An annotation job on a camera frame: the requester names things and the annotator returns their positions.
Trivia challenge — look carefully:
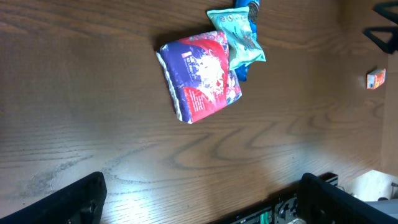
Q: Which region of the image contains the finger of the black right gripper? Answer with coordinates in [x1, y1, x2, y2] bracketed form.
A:
[373, 1, 397, 24]
[362, 26, 398, 55]

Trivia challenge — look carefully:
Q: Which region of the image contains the blue Oreo cookie pack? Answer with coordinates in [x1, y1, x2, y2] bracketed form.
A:
[235, 0, 260, 82]

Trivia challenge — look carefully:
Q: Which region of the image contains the red purple tissue pack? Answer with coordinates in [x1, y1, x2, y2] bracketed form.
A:
[156, 31, 242, 124]

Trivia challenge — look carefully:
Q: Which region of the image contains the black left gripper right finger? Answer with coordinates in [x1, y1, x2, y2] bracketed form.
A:
[297, 173, 397, 224]

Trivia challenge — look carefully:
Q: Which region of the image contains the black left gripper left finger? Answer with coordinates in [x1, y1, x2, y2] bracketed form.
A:
[1, 172, 107, 224]

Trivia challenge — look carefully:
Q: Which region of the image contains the teal snack packet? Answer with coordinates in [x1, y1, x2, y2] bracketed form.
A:
[206, 6, 266, 70]

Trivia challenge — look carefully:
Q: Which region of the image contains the orange Kleenex tissue pack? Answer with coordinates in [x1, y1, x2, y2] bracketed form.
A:
[366, 69, 386, 90]

